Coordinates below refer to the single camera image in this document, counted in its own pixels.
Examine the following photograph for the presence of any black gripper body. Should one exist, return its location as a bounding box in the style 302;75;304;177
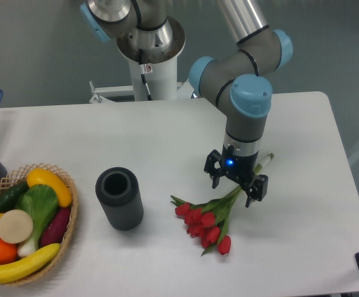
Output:
220;146;258;189

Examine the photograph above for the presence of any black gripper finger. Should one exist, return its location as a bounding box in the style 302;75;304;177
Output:
244;174;269;208
204;150;225;189

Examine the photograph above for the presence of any red tulip bouquet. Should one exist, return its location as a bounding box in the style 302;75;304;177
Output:
170;152;275;257

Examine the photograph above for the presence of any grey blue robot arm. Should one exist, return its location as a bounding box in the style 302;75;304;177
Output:
80;1;293;204

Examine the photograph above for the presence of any dark grey ribbed vase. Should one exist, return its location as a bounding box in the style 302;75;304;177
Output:
95;167;144;231

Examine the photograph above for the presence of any purple sweet potato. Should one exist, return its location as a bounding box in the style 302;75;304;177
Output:
40;208;71;247

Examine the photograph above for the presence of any green bok choy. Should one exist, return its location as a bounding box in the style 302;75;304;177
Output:
15;184;58;258

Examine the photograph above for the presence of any woven wicker basket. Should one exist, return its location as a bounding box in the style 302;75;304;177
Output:
0;163;79;285

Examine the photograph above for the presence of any beige round disc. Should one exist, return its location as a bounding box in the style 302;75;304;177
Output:
0;209;33;244

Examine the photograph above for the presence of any dark green cucumber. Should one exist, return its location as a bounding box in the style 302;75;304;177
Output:
0;181;29;213

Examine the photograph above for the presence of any long yellow banana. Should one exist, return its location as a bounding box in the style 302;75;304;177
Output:
0;243;61;284

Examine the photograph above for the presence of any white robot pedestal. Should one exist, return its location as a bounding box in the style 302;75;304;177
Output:
89;15;199;104

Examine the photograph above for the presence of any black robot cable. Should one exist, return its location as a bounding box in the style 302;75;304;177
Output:
137;48;154;101

